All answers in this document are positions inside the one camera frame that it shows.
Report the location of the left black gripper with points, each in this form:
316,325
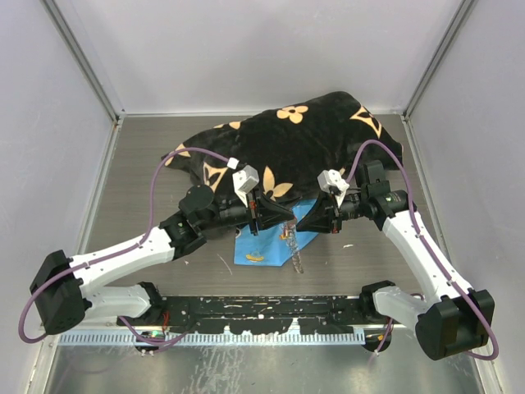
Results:
268,213

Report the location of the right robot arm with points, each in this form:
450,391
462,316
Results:
450,316

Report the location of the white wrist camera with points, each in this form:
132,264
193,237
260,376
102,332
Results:
244,181
331,182

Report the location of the blue cartoon print cloth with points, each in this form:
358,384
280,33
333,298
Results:
267,248

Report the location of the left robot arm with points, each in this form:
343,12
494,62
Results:
69,290

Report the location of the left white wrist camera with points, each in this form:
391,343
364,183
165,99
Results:
244,181

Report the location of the large metal keyring with rings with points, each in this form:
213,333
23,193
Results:
289,235

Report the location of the white slotted cable duct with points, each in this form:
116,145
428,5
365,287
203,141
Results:
118,337

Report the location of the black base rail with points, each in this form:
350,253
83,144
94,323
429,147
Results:
325,314

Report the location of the black floral plush pillow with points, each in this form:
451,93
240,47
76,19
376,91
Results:
289,147

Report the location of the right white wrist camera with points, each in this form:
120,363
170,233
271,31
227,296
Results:
331,182

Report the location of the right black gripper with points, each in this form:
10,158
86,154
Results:
320,218

